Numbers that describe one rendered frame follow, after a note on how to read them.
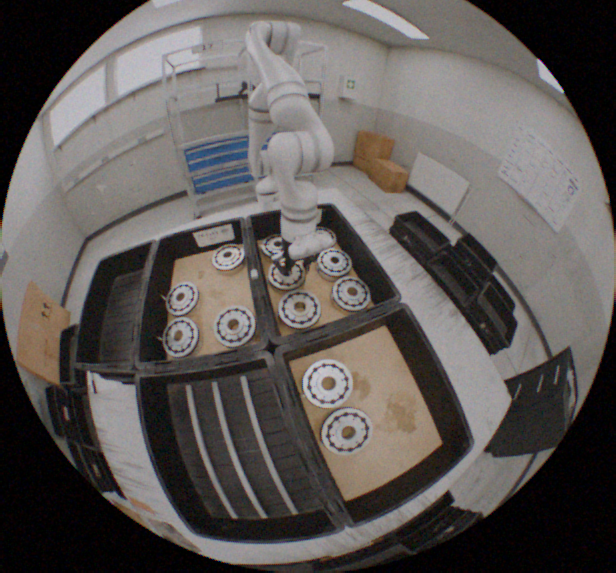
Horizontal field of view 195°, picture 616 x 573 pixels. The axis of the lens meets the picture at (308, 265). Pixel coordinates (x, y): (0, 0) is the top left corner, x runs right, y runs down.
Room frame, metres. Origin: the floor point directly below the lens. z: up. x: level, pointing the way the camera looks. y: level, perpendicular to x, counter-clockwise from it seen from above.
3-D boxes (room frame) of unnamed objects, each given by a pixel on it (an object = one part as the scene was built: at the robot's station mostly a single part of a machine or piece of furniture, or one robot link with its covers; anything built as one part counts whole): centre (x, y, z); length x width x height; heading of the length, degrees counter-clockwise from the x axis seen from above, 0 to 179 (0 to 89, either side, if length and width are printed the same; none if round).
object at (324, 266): (0.34, -0.08, 0.86); 0.10 x 0.10 x 0.01
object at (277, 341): (0.31, -0.01, 0.92); 0.40 x 0.30 x 0.02; 23
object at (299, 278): (0.28, 0.05, 0.86); 0.10 x 0.10 x 0.01
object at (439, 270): (0.65, -1.03, 0.31); 0.40 x 0.30 x 0.34; 31
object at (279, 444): (-0.18, 0.11, 0.87); 0.40 x 0.30 x 0.11; 23
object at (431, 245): (0.99, -0.82, 0.37); 0.40 x 0.30 x 0.45; 31
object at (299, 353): (-0.06, -0.17, 0.87); 0.40 x 0.30 x 0.11; 23
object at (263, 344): (0.19, 0.27, 0.92); 0.40 x 0.30 x 0.02; 23
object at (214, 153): (1.86, 1.08, 0.60); 0.72 x 0.03 x 0.56; 121
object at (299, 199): (0.29, 0.04, 1.12); 0.09 x 0.07 x 0.15; 120
